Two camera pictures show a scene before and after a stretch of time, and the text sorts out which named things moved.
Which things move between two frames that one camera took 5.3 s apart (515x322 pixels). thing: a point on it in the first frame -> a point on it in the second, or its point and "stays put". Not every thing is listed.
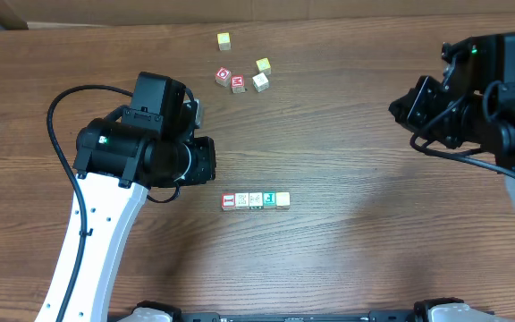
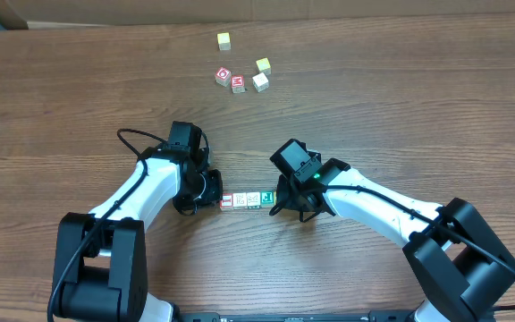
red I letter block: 228,201 stays put
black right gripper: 418,105 -> 285,197
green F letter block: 269,199 stays put
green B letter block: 255,200 stays put
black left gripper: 205,159 -> 213,190
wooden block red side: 241,201 stays put
